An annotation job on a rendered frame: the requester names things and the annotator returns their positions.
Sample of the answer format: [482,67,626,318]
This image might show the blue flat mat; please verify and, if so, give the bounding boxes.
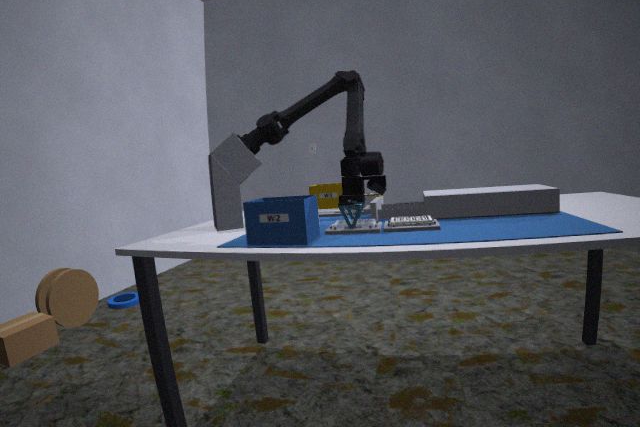
[217,211,623,248]

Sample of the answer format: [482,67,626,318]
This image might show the blue open-top tray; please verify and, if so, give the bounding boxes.
[243,195,320,245]

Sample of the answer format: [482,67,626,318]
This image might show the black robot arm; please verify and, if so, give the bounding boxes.
[237,70,387,195]

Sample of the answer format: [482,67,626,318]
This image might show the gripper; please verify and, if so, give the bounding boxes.
[338,175,365,229]

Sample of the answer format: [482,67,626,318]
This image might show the white multiwell plate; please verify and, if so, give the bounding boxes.
[390,216,434,227]

